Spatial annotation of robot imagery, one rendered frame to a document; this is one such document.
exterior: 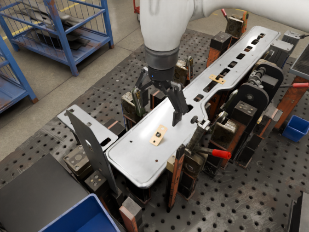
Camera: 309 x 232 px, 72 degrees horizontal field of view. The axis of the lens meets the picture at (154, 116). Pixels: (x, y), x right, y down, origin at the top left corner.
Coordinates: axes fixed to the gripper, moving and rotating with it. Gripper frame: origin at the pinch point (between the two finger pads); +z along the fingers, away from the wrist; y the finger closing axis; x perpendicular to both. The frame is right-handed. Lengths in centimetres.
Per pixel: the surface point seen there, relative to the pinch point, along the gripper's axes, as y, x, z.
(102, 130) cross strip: 19.6, 12.2, 14.9
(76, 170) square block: 9.6, 30.4, 9.1
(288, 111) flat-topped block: -36, -65, 29
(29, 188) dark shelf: 17.4, 43.6, 12.0
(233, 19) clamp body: 20, -102, 9
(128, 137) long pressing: 9.2, 8.1, 14.9
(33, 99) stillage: 179, -3, 109
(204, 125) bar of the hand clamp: -16.9, 0.6, -6.6
